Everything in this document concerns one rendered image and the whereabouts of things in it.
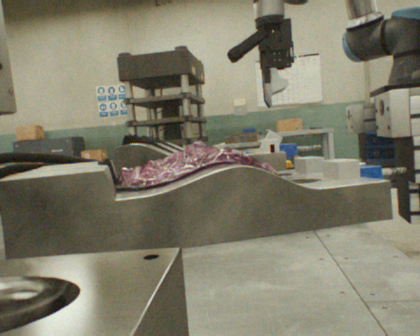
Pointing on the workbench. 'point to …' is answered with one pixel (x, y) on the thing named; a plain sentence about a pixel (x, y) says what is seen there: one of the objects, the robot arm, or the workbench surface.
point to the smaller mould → (88, 295)
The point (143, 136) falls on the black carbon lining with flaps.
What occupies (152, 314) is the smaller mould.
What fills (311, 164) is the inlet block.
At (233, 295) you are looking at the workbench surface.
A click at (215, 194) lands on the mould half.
